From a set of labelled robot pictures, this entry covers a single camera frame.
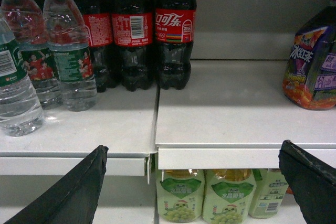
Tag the cola bottle barcode side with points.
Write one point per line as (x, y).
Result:
(132, 23)

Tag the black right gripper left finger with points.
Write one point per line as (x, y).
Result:
(72, 199)

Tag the white left shelf board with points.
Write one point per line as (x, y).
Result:
(123, 121)

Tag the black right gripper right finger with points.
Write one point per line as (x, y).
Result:
(312, 182)

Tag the water bottle front left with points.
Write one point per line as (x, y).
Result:
(21, 111)

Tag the cola bottle logo side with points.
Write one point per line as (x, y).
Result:
(174, 37)

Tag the green grape drink left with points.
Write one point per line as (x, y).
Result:
(180, 194)

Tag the water bottle red team label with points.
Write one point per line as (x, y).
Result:
(25, 19)

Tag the green grape drink right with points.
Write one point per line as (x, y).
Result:
(271, 187)

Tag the green grape drink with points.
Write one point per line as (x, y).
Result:
(180, 194)
(228, 195)
(271, 187)

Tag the cola bottle left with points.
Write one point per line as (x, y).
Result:
(99, 31)

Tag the water bottle green label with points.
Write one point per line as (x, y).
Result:
(69, 45)

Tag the green grape drink middle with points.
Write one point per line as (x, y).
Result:
(228, 195)

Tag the purple iced tea bottle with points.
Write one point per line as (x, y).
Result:
(309, 79)

